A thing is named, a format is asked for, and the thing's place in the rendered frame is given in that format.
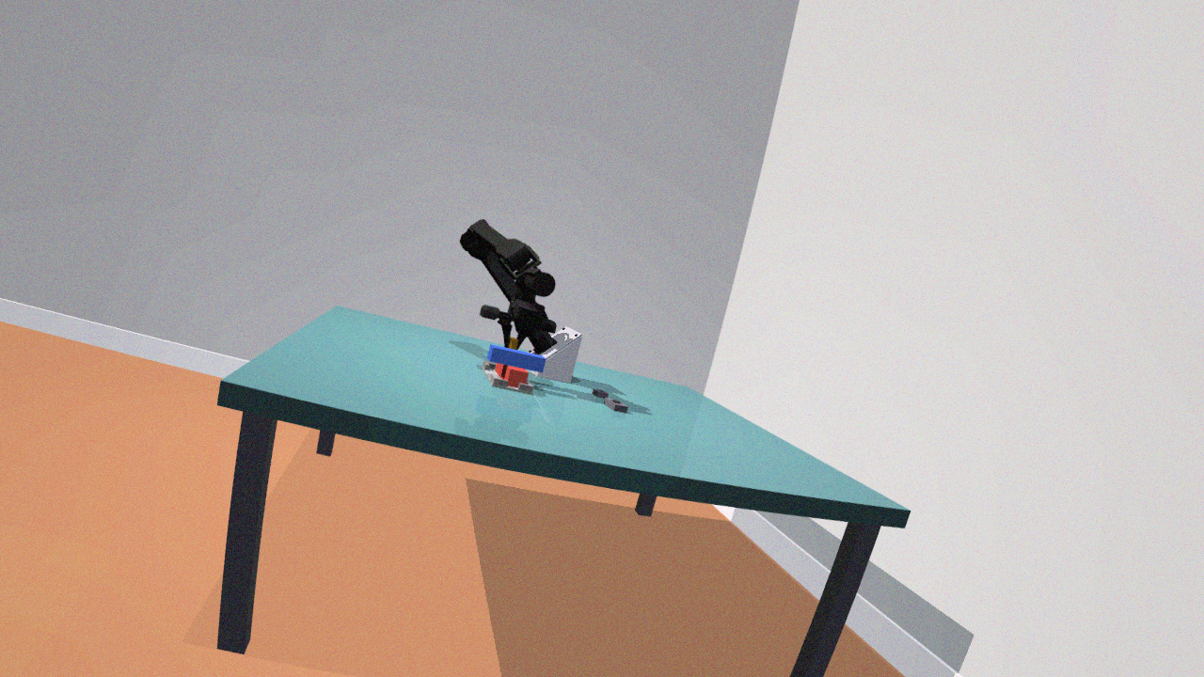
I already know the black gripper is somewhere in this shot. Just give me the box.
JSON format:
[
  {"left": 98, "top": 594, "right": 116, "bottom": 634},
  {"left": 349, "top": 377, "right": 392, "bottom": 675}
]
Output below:
[{"left": 480, "top": 289, "right": 556, "bottom": 351}]

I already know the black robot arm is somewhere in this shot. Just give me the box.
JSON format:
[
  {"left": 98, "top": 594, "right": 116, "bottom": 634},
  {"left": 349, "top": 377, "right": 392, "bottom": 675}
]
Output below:
[{"left": 460, "top": 219, "right": 557, "bottom": 355}]

